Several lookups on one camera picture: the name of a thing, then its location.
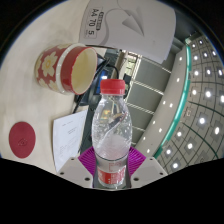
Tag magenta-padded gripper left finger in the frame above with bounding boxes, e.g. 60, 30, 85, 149
57, 147, 99, 189

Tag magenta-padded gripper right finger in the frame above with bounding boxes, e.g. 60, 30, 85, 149
126, 146, 169, 189

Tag clear red-capped water bottle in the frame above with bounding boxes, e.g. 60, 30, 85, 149
91, 78, 134, 190

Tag printed white paper sheet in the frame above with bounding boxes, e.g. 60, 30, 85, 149
52, 109, 89, 174

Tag flat round red coaster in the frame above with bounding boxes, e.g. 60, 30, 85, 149
8, 121, 37, 159

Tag round ceiling lights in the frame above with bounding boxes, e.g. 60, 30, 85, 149
139, 36, 224, 171

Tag red floral ceramic mug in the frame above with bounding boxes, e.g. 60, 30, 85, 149
33, 43, 98, 96

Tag black cable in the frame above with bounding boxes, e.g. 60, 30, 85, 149
71, 44, 122, 114

